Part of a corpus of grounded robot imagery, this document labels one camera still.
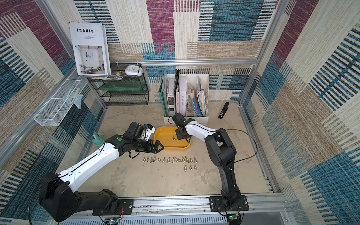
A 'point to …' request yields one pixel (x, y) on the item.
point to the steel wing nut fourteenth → (195, 160)
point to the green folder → (163, 95)
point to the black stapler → (226, 107)
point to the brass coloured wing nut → (187, 160)
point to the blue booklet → (197, 108)
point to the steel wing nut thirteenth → (191, 160)
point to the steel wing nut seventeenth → (185, 168)
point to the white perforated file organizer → (188, 94)
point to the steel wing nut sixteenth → (190, 167)
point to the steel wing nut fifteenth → (195, 167)
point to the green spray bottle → (98, 142)
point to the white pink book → (181, 96)
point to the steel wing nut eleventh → (183, 159)
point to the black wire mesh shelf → (130, 90)
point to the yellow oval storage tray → (167, 136)
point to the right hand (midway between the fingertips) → (182, 133)
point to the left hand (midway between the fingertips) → (157, 146)
